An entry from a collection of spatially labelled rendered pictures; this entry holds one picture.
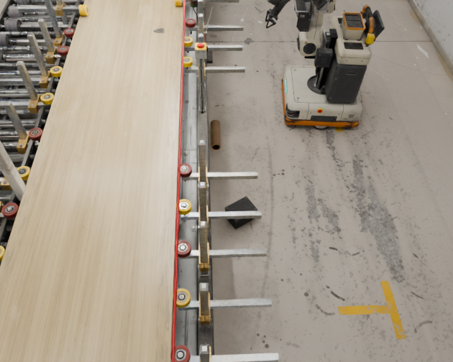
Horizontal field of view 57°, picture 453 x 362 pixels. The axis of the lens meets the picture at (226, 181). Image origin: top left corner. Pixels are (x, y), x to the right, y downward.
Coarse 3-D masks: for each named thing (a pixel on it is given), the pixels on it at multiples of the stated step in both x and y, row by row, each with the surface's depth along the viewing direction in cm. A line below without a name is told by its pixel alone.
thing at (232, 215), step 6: (186, 216) 225; (192, 216) 225; (198, 216) 225; (210, 216) 225; (216, 216) 226; (222, 216) 226; (228, 216) 226; (234, 216) 226; (240, 216) 227; (246, 216) 227; (252, 216) 227; (258, 216) 227
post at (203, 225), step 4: (200, 224) 180; (204, 224) 179; (200, 228) 180; (204, 228) 180; (200, 232) 182; (204, 232) 182; (200, 236) 185; (204, 236) 185; (200, 240) 187; (204, 240) 187; (200, 244) 190; (204, 244) 190; (200, 248) 193; (204, 248) 193; (200, 252) 196; (204, 252) 196; (200, 256) 199; (204, 256) 199; (204, 260) 202; (204, 272) 213
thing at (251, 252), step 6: (192, 252) 208; (198, 252) 208; (210, 252) 208; (216, 252) 208; (222, 252) 208; (228, 252) 208; (234, 252) 209; (240, 252) 209; (246, 252) 209; (252, 252) 209; (258, 252) 209; (264, 252) 209; (180, 258) 208; (186, 258) 208; (192, 258) 209; (198, 258) 209
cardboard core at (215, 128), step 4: (216, 120) 378; (212, 124) 375; (216, 124) 374; (212, 128) 372; (216, 128) 372; (212, 132) 369; (216, 132) 368; (212, 136) 366; (216, 136) 365; (212, 140) 364; (216, 140) 362; (212, 144) 361; (216, 144) 360; (220, 144) 363; (212, 148) 363; (216, 148) 366
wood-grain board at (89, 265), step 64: (128, 0) 345; (128, 64) 292; (64, 128) 252; (128, 128) 253; (64, 192) 222; (128, 192) 223; (64, 256) 199; (128, 256) 200; (0, 320) 179; (64, 320) 180; (128, 320) 181
